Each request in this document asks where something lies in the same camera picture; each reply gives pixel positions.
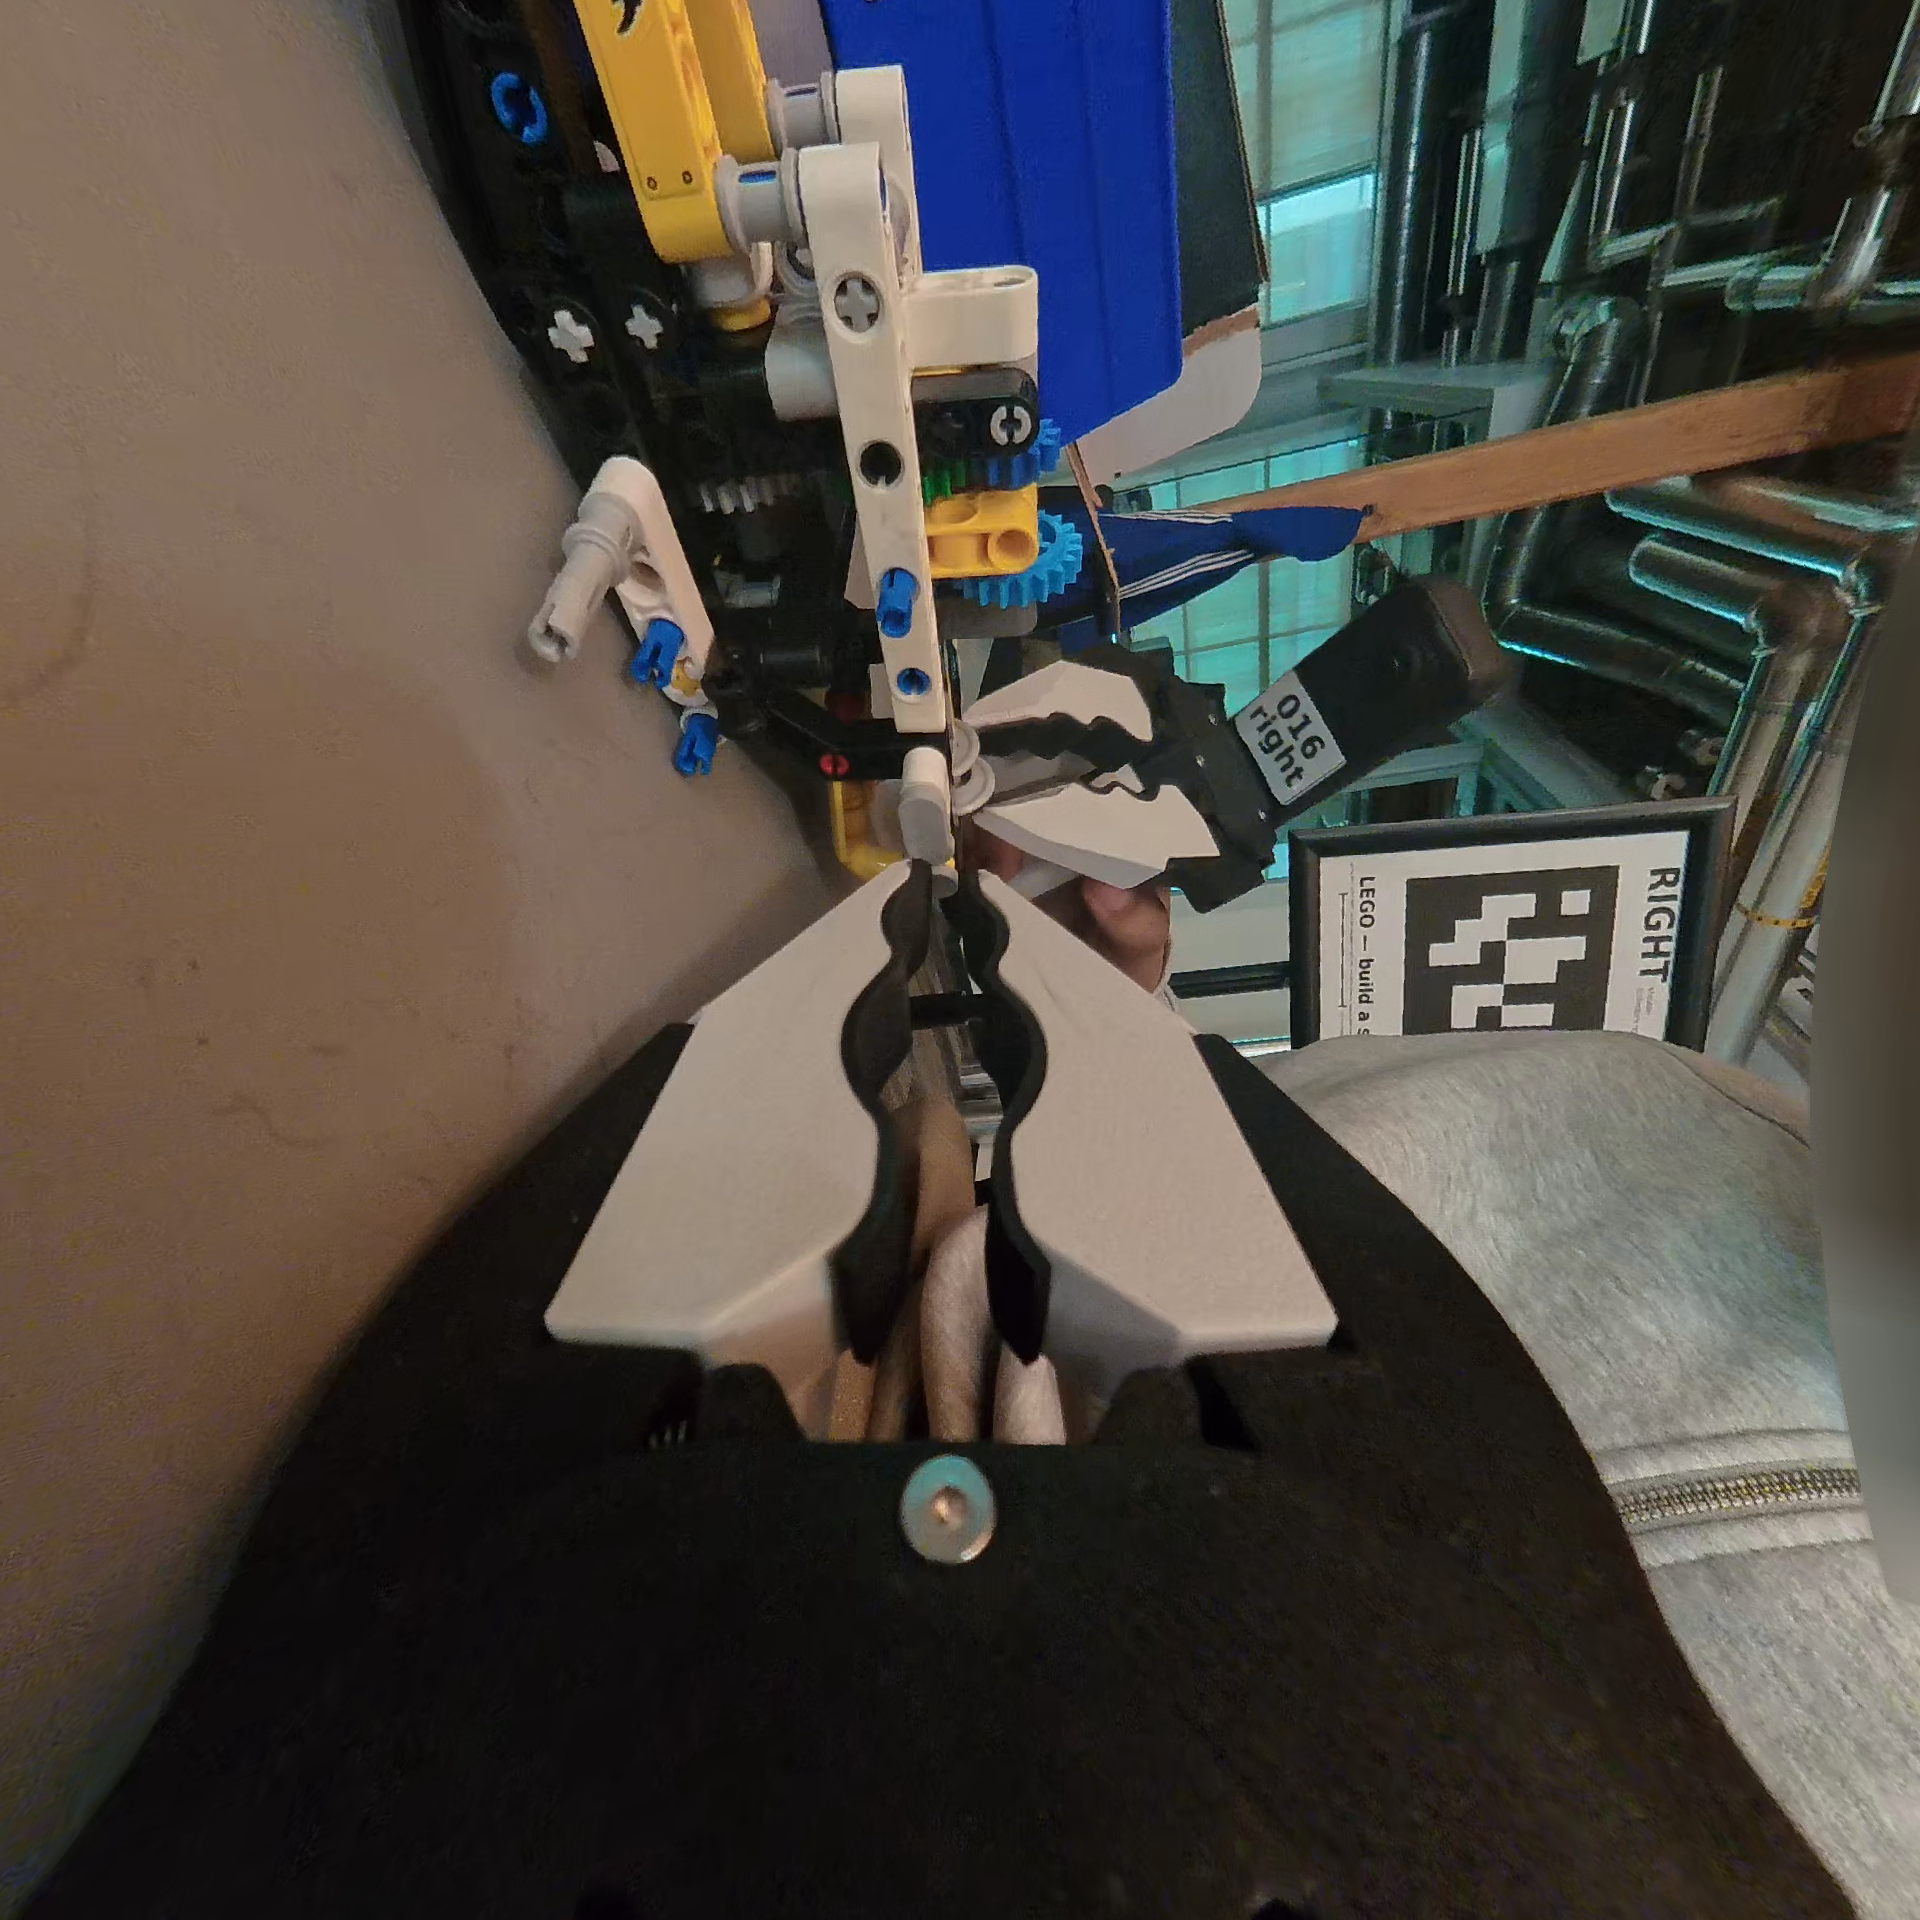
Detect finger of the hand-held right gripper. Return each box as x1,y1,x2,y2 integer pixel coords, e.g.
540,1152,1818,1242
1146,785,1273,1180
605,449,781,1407
967,765,1192,894
957,664,1179,775

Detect wooden beam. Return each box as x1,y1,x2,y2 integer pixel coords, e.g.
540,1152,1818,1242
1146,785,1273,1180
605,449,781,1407
1186,358,1920,555

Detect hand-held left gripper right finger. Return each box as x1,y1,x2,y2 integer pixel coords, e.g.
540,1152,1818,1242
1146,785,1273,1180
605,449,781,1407
941,867,1340,1446

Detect yellow black lego crane model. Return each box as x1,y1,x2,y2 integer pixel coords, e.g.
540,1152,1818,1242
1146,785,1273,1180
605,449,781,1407
426,0,1114,903

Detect cluster of metal pipes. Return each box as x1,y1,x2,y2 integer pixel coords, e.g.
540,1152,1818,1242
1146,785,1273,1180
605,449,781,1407
1351,0,1920,1054

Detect black framed tag sign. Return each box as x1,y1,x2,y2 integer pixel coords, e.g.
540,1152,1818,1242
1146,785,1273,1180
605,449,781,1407
1288,798,1741,1054

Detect person's right hand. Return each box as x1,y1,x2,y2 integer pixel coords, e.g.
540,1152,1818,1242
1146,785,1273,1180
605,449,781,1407
1002,849,1174,996

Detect blue white-striped cloth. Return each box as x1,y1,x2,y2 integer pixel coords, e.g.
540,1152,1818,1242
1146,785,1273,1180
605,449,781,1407
1099,505,1369,638

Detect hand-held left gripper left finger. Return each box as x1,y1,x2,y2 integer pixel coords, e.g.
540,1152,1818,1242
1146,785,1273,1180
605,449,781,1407
543,860,940,1444

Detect blue cardboard box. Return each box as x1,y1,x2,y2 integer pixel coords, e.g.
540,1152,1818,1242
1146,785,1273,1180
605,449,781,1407
816,0,1273,458

